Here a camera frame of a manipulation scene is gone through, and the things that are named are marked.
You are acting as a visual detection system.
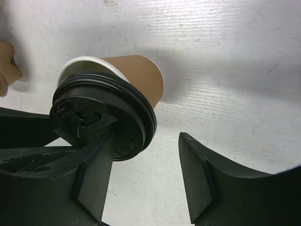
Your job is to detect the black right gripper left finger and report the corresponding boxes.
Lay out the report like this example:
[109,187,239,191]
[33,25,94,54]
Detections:
[0,135,114,226]

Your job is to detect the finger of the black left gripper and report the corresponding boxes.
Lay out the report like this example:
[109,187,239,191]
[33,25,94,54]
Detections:
[0,108,59,148]

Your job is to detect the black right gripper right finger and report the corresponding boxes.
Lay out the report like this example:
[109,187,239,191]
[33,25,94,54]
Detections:
[178,132,301,226]

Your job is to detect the black plastic cup lid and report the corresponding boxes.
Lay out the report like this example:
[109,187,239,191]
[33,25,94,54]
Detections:
[49,72,157,161]

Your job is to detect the brown paper coffee cup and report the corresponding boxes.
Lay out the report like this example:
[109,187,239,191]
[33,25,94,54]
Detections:
[57,55,164,108]

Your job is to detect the brown pulp cup carrier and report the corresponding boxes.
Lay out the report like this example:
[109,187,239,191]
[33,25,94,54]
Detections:
[0,40,23,97]

